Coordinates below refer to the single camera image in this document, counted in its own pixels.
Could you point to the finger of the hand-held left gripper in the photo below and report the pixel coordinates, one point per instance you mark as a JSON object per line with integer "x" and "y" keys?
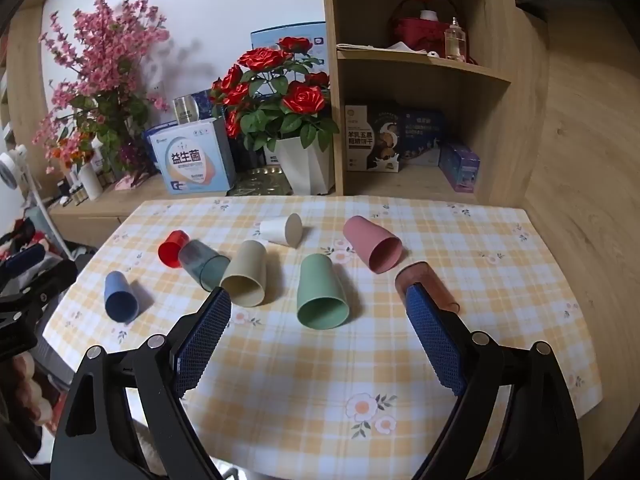
{"x": 22, "y": 258}
{"x": 50, "y": 282}

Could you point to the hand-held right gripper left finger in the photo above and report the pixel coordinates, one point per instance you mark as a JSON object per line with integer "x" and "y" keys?
{"x": 202, "y": 340}

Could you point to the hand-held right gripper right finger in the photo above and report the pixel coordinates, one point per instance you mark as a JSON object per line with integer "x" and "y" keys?
{"x": 435, "y": 340}

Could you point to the green cup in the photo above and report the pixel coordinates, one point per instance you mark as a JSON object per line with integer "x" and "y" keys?
{"x": 320, "y": 280}

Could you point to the transparent pink cup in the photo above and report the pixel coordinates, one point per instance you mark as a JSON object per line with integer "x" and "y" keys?
{"x": 420, "y": 272}

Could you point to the blue cup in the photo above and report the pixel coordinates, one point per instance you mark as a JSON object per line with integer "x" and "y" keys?
{"x": 120, "y": 300}

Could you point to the transparent grey-blue cup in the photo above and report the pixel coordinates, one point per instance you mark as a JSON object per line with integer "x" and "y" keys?
{"x": 202, "y": 265}

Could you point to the beige cup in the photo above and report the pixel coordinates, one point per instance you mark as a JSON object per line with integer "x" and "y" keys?
{"x": 242, "y": 270}

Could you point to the red cup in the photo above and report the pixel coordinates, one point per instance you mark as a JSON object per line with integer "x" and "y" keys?
{"x": 172, "y": 247}

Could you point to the white cup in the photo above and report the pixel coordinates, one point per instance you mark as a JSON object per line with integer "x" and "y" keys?
{"x": 275, "y": 230}

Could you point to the person's left hand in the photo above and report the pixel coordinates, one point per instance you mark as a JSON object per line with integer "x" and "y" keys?
{"x": 32, "y": 390}

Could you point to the dark cloth pile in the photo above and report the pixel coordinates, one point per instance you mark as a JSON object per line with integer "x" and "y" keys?
{"x": 25, "y": 232}

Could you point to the low wooden cabinet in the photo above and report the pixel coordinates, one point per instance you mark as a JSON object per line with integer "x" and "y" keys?
{"x": 90, "y": 215}

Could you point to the white desk fan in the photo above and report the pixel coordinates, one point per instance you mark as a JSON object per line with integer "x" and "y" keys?
{"x": 12, "y": 165}

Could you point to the yellow checked floral tablecloth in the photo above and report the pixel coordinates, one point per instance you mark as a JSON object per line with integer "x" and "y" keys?
{"x": 300, "y": 375}

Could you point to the pink cloth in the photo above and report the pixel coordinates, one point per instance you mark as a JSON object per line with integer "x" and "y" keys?
{"x": 135, "y": 181}

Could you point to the green patterned tray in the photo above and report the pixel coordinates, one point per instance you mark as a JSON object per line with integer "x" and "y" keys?
{"x": 260, "y": 182}

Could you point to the purple box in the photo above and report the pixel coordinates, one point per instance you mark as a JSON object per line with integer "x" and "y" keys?
{"x": 460, "y": 165}

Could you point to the white box with blue print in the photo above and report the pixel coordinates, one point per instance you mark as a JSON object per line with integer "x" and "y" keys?
{"x": 190, "y": 160}

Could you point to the red rose plant white pot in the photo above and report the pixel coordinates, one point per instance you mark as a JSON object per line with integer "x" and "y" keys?
{"x": 305, "y": 165}

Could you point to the white and black snack box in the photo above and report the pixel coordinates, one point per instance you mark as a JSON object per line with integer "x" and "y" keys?
{"x": 360, "y": 145}

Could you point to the dark blue snack box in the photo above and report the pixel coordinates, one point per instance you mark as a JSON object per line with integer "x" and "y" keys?
{"x": 420, "y": 130}

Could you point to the pink artificial blossom bouquet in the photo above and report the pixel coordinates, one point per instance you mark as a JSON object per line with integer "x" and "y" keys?
{"x": 100, "y": 60}

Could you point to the silver can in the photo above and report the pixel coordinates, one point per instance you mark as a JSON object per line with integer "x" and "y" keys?
{"x": 184, "y": 110}

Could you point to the dark blue patterned box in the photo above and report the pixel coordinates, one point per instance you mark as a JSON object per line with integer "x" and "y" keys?
{"x": 205, "y": 105}

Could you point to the clear perfume bottle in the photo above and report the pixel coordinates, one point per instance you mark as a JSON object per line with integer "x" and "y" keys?
{"x": 455, "y": 45}

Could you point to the stack of papers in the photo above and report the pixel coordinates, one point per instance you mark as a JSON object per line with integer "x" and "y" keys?
{"x": 370, "y": 48}

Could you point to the blue and white flat box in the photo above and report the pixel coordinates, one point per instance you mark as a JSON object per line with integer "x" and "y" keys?
{"x": 270, "y": 40}

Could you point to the red basket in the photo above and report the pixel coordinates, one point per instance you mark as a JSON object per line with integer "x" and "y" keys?
{"x": 415, "y": 30}

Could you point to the wooden shelf unit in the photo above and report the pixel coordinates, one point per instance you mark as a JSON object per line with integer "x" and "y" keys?
{"x": 500, "y": 35}

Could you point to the white roll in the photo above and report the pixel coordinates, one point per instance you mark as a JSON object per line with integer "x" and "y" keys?
{"x": 429, "y": 15}

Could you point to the white wall socket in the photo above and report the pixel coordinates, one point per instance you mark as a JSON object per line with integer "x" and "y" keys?
{"x": 157, "y": 87}

